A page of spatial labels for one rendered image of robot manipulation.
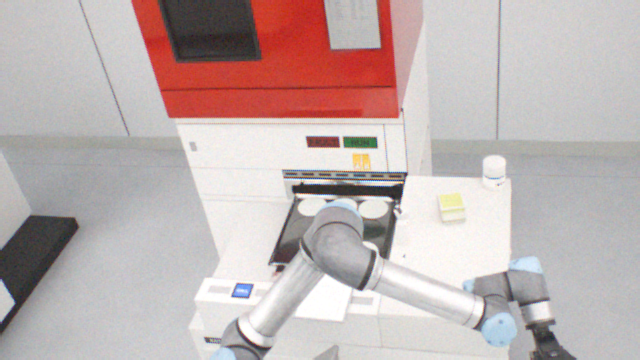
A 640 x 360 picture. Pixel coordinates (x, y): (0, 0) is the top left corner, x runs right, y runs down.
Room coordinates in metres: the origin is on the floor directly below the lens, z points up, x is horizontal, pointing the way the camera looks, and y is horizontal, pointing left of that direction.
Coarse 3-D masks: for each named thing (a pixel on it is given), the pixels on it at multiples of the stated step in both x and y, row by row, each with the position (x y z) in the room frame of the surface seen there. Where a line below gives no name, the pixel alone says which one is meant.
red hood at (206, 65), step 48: (144, 0) 2.02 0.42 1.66; (192, 0) 1.98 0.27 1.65; (240, 0) 1.93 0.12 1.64; (288, 0) 1.87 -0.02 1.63; (336, 0) 1.82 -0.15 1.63; (384, 0) 1.78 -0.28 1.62; (192, 48) 1.99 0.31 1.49; (240, 48) 1.94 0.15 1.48; (288, 48) 1.88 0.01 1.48; (336, 48) 1.83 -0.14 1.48; (384, 48) 1.78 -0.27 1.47; (192, 96) 2.00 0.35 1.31; (240, 96) 1.94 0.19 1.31; (288, 96) 1.89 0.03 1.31; (336, 96) 1.84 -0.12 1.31; (384, 96) 1.78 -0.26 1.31
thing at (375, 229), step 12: (360, 204) 1.78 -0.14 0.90; (300, 216) 1.78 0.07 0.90; (312, 216) 1.77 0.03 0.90; (384, 216) 1.70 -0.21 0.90; (288, 228) 1.73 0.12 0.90; (300, 228) 1.72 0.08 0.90; (372, 228) 1.65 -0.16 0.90; (384, 228) 1.64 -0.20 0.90; (288, 240) 1.67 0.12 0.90; (372, 240) 1.59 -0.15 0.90; (384, 240) 1.58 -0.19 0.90; (276, 252) 1.62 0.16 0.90; (288, 252) 1.61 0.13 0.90
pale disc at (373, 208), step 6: (366, 204) 1.78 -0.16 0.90; (372, 204) 1.77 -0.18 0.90; (378, 204) 1.77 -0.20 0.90; (384, 204) 1.76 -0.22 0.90; (360, 210) 1.75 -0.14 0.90; (366, 210) 1.75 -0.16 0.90; (372, 210) 1.74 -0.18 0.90; (378, 210) 1.74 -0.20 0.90; (384, 210) 1.73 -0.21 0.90; (366, 216) 1.72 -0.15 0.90; (372, 216) 1.71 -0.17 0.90; (378, 216) 1.71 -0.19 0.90
